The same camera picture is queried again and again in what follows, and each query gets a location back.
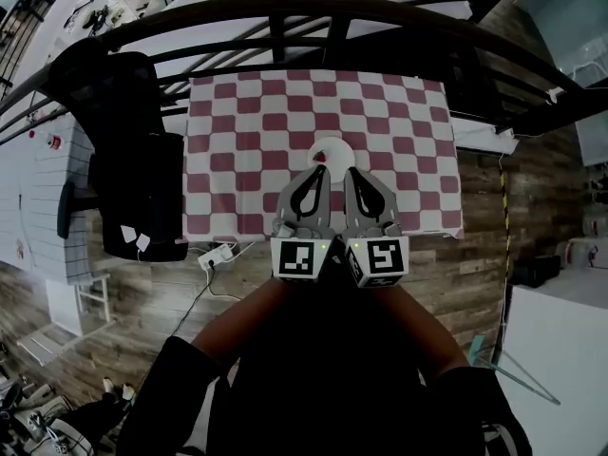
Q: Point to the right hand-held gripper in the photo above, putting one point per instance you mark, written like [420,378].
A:
[380,260]

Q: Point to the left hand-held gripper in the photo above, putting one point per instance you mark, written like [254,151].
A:
[299,258]

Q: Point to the white plate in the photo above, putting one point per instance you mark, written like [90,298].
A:
[338,156]

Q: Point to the person's left forearm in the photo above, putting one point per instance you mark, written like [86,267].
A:
[237,323]

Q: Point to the person's right forearm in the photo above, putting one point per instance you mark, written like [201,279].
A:
[423,330]

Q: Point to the red strawberry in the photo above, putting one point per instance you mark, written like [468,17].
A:
[321,157]

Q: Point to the red white checkered table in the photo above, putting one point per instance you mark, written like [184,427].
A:
[247,126]

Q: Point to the white power strip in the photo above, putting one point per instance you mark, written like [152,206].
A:
[216,256]

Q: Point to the white paper tag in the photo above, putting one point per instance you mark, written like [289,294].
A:
[143,241]
[127,233]

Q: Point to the person's black clothing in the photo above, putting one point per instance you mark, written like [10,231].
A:
[328,378]

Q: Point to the black box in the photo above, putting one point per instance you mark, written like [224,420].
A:
[534,271]

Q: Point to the black office chair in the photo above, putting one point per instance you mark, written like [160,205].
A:
[128,159]

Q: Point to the dark metal railing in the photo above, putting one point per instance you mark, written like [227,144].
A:
[332,10]

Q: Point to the white plastic jug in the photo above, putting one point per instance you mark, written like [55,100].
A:
[586,253]

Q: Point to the white step stool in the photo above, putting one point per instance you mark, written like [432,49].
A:
[95,297]

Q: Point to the teal thin stick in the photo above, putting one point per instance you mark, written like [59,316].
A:
[518,378]

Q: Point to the white side table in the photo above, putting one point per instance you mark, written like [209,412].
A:
[556,349]

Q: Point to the red white small container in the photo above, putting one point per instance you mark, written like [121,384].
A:
[55,141]

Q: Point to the white tiled counter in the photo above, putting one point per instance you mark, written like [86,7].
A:
[43,197]

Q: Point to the white wall shelf board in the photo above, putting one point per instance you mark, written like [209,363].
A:
[484,136]

